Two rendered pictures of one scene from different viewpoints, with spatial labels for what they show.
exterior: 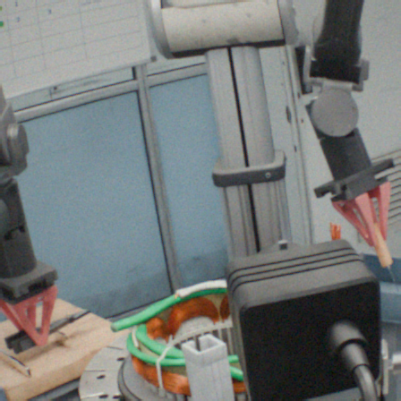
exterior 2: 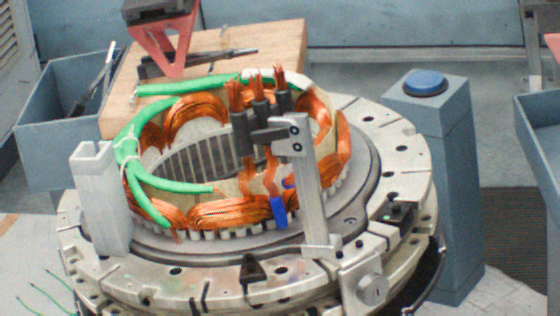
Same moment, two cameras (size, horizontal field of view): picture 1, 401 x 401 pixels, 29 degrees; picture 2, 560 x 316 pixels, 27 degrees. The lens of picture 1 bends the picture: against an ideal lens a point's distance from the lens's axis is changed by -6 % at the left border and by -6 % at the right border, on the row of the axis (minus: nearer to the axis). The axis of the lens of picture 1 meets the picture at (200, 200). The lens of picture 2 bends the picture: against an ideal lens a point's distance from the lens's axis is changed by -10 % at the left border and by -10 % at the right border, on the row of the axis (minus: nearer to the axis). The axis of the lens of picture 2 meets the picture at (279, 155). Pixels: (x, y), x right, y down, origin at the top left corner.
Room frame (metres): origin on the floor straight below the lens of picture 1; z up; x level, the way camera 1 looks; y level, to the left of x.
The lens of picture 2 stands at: (0.17, -0.70, 1.61)
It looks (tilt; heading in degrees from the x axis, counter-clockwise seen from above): 29 degrees down; 49
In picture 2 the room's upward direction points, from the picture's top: 11 degrees counter-clockwise
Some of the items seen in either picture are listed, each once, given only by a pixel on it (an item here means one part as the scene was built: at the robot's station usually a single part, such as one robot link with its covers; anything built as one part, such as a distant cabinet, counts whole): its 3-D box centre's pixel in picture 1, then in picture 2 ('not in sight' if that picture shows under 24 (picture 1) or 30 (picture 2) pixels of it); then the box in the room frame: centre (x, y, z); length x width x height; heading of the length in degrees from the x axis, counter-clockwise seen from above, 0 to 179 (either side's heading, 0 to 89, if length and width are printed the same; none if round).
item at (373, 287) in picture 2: (397, 362); (373, 289); (0.69, -0.18, 1.08); 0.03 x 0.01 x 0.03; 168
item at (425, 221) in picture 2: not in sight; (419, 200); (0.82, -0.11, 1.06); 0.09 x 0.04 x 0.01; 30
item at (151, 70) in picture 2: (26, 343); (156, 69); (0.85, 0.24, 1.09); 0.04 x 0.01 x 0.02; 128
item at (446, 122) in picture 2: not in sight; (438, 192); (1.02, 0.04, 0.91); 0.07 x 0.07 x 0.25; 8
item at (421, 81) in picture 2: not in sight; (424, 80); (1.02, 0.04, 1.04); 0.04 x 0.04 x 0.01
